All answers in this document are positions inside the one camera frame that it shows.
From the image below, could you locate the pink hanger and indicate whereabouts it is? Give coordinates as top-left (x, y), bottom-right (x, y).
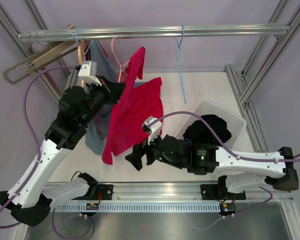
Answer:
top-left (111, 37), bottom-right (130, 83)

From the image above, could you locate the red t shirt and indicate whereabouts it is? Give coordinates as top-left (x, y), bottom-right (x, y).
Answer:
top-left (101, 46), bottom-right (164, 165)

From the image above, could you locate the grey t shirt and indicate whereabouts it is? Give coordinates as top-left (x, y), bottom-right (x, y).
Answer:
top-left (85, 40), bottom-right (146, 155)

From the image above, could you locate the black t shirt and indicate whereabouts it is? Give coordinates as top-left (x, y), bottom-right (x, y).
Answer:
top-left (182, 114), bottom-right (232, 146)

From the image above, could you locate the light blue wire hanger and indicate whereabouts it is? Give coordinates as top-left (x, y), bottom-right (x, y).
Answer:
top-left (174, 24), bottom-right (187, 104)

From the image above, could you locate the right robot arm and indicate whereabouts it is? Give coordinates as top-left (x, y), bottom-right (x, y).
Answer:
top-left (125, 135), bottom-right (299, 200)

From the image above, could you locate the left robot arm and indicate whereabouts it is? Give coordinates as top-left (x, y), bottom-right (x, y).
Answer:
top-left (0, 76), bottom-right (126, 227)

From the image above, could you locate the tan wooden clip hanger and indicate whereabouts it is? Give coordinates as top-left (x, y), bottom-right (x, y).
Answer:
top-left (23, 40), bottom-right (77, 75)

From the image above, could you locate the olive green hanger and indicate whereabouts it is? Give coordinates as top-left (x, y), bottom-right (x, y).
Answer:
top-left (2, 46), bottom-right (78, 85)

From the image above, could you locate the white plastic basket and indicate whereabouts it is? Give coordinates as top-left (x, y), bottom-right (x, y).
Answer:
top-left (175, 100), bottom-right (247, 150)

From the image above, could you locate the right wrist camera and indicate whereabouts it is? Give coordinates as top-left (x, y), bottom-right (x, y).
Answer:
top-left (142, 116), bottom-right (162, 145)

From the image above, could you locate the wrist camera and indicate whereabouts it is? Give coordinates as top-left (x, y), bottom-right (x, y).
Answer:
top-left (142, 116), bottom-right (162, 145)
top-left (77, 60), bottom-right (102, 86)

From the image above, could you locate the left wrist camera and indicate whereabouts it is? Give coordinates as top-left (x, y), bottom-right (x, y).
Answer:
top-left (77, 60), bottom-right (102, 86)

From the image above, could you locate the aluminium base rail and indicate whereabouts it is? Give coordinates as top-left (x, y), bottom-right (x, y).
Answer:
top-left (39, 181), bottom-right (295, 202)

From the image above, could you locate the white slotted cable duct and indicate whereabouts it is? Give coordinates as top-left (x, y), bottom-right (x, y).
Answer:
top-left (55, 202), bottom-right (221, 213)

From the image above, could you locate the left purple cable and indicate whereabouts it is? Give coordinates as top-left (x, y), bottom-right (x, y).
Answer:
top-left (0, 65), bottom-right (78, 230)

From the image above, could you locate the aluminium hanging rail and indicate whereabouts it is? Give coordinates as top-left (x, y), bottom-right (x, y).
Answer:
top-left (18, 23), bottom-right (291, 43)

